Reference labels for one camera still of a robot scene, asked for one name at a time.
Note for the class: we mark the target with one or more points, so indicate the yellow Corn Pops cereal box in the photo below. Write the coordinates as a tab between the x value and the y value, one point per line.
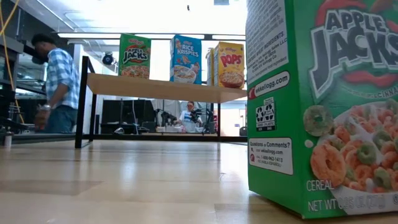
210	73
230	65

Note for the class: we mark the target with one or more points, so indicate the blue Rice Krispies cereal box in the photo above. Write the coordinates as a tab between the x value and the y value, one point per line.
185	59

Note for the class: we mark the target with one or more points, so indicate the green Apple Jacks cereal box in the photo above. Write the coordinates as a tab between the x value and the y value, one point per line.
135	56
326	124

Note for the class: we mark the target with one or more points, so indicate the wooden shelf black metal legs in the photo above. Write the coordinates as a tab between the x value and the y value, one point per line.
155	88

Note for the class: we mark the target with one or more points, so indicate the person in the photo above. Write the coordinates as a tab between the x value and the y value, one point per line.
62	77
188	119

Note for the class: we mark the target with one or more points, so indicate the black cabinet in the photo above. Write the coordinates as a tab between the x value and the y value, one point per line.
127	112

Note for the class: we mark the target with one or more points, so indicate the ceiling fluorescent light strip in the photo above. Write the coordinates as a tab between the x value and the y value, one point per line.
93	35

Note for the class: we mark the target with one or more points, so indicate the white cup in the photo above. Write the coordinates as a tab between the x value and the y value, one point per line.
8	140

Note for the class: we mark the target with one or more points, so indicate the black metal table frame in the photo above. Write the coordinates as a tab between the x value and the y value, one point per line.
43	138

